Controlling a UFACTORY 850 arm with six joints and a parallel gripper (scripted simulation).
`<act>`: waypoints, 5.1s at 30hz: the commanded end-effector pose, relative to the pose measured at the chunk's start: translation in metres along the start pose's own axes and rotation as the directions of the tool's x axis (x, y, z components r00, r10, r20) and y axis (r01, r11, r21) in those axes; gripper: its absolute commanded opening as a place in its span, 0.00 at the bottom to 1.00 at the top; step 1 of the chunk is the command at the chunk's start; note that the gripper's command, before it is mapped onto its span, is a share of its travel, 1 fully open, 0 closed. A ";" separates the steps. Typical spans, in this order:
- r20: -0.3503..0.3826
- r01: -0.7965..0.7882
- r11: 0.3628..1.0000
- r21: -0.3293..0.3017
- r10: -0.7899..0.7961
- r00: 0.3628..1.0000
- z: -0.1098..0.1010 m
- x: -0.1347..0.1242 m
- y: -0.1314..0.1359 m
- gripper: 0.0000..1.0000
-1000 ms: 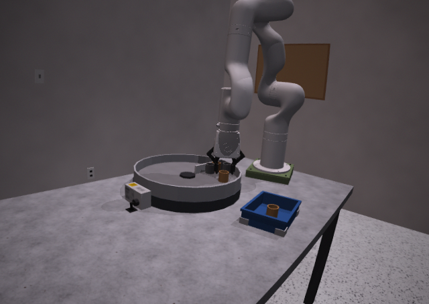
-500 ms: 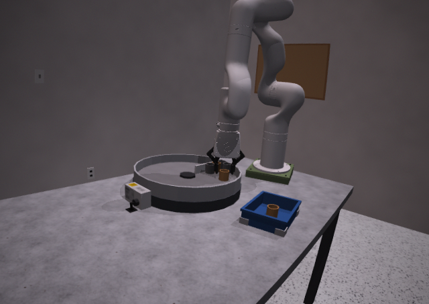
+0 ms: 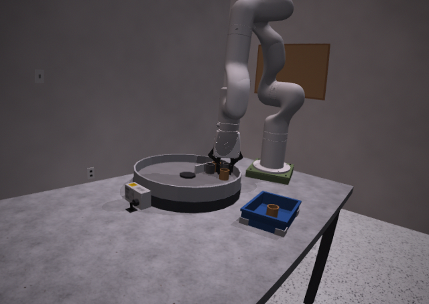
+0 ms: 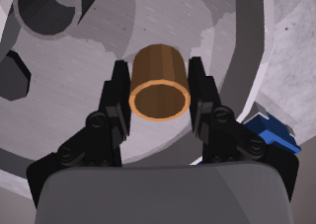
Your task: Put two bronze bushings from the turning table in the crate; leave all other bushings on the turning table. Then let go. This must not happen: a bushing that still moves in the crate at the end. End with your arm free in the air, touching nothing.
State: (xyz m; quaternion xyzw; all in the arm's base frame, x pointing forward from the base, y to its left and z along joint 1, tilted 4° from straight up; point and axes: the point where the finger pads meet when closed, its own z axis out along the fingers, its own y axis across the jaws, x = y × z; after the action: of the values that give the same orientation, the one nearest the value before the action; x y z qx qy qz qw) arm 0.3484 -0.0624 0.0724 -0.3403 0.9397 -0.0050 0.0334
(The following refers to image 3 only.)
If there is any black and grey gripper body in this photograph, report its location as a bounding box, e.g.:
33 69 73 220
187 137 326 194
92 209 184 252
213 129 240 158

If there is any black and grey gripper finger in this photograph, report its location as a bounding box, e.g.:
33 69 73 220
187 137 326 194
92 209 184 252
208 149 221 174
229 152 243 175

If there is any blue crate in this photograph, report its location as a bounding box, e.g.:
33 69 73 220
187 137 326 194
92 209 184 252
239 191 302 237

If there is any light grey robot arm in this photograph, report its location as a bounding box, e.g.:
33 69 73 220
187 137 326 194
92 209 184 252
217 0 305 174

